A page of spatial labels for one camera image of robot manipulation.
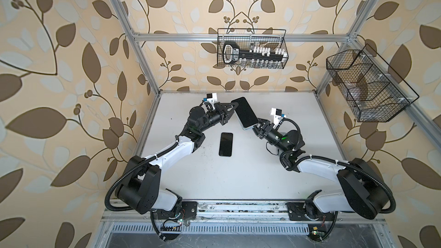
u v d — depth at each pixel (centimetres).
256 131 69
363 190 43
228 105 72
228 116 69
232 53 84
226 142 97
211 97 73
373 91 73
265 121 68
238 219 74
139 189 43
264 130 67
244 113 69
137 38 92
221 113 66
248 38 90
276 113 71
